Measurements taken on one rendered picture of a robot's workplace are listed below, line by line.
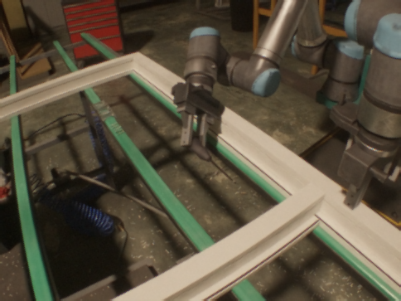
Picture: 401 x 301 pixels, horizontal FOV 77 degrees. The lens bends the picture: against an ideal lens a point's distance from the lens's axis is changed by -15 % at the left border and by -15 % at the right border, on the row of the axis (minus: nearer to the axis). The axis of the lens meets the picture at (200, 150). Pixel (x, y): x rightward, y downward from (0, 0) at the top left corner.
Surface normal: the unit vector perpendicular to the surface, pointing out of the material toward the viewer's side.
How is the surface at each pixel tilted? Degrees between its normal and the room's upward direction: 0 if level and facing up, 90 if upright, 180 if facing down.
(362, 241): 90
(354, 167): 90
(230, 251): 0
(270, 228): 0
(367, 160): 0
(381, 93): 90
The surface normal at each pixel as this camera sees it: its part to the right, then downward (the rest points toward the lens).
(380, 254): -0.84, 0.38
